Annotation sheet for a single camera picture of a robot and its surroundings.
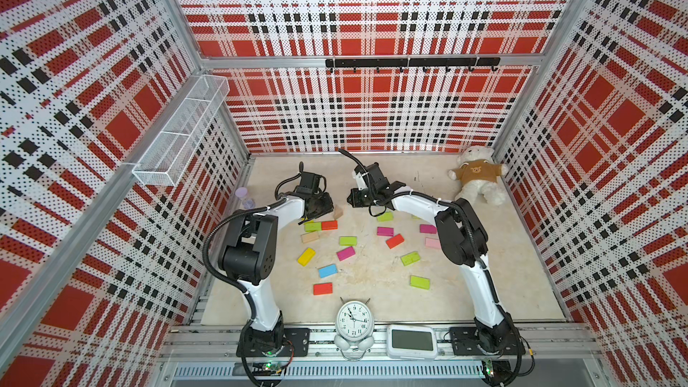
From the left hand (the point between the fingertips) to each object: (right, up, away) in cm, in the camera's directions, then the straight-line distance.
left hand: (334, 205), depth 99 cm
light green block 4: (+29, -24, -14) cm, 40 cm away
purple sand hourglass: (-35, +5, -1) cm, 35 cm away
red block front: (-2, -25, -15) cm, 29 cm away
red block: (-2, -8, 0) cm, 8 cm away
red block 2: (+22, -12, -6) cm, 26 cm away
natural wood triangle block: (+1, -3, +1) cm, 3 cm away
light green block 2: (+5, -12, -6) cm, 15 cm away
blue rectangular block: (-1, -21, -11) cm, 24 cm away
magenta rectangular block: (+4, -16, -8) cm, 19 cm away
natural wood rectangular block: (-9, -11, -4) cm, 14 cm away
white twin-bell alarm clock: (+8, -32, -26) cm, 41 cm away
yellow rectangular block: (-9, -17, -8) cm, 21 cm away
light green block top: (+18, -2, -13) cm, 22 cm away
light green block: (-8, -7, -2) cm, 11 cm away
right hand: (+6, +3, -1) cm, 7 cm away
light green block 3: (+27, -17, -10) cm, 33 cm away
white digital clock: (+24, -34, -29) cm, 50 cm away
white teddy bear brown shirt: (+56, +11, +5) cm, 58 cm away
